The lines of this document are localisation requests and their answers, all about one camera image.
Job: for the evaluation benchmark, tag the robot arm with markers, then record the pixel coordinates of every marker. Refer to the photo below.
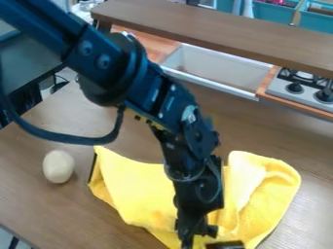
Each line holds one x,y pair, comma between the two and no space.
112,68

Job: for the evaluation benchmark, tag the teal bin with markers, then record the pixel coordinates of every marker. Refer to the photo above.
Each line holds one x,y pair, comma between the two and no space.
275,9
318,17

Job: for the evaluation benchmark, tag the toy stove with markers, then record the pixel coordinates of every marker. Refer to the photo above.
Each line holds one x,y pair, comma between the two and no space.
303,89

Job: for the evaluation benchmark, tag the toy sink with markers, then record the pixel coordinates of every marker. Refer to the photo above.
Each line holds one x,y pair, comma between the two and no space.
221,69

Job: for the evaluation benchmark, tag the cream toy egg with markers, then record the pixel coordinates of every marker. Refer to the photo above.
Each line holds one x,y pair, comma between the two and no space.
57,166

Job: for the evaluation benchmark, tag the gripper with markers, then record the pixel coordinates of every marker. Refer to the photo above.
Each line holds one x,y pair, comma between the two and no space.
199,194

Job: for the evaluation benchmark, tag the yellow cloth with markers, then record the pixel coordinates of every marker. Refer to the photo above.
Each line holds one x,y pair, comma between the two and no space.
130,191

